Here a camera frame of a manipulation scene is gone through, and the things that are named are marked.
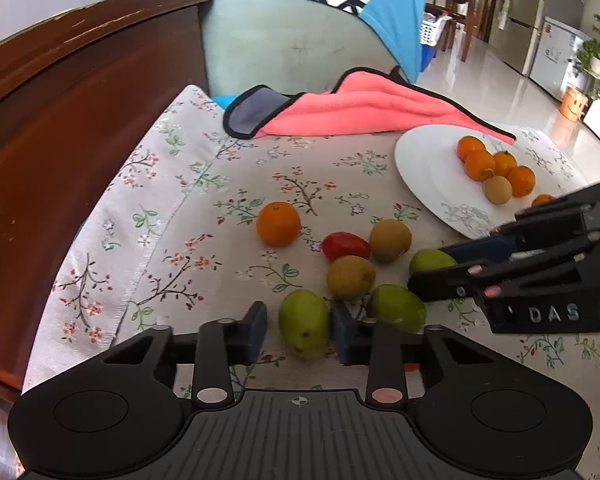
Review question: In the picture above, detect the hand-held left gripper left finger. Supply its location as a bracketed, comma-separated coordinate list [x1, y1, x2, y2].
[97, 301, 268, 408]

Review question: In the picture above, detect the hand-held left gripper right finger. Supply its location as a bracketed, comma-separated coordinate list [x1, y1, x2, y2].
[330, 305, 498, 408]

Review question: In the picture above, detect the pink towel with black trim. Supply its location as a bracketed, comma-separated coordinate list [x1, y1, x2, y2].
[222, 66, 517, 146]

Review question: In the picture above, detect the small white refrigerator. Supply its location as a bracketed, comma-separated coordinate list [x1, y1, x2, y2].
[530, 17, 588, 91]

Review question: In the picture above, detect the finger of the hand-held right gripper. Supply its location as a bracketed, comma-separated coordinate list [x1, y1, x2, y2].
[406, 255, 600, 306]
[437, 180, 600, 266]

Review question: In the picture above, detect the silver refrigerator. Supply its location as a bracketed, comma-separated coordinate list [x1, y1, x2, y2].
[490, 0, 593, 76]

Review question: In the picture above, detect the white plastic basket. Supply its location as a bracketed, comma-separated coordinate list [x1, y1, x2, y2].
[420, 14, 453, 46]

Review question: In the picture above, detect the brown kiwi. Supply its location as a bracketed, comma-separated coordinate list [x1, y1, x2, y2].
[483, 175, 513, 205]
[369, 219, 412, 263]
[326, 255, 376, 301]

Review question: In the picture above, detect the orange smiley bucket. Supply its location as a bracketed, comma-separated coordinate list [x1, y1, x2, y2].
[560, 85, 588, 121]

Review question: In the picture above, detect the white plate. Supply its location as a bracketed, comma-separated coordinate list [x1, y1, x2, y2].
[394, 125, 576, 241]

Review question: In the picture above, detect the pale green armchair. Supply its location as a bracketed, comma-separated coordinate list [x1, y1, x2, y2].
[202, 0, 421, 98]

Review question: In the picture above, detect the dark wooden cabinet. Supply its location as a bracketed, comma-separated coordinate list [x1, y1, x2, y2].
[0, 0, 216, 391]

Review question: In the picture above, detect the floral cloth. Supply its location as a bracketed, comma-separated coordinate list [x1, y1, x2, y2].
[22, 85, 600, 480]

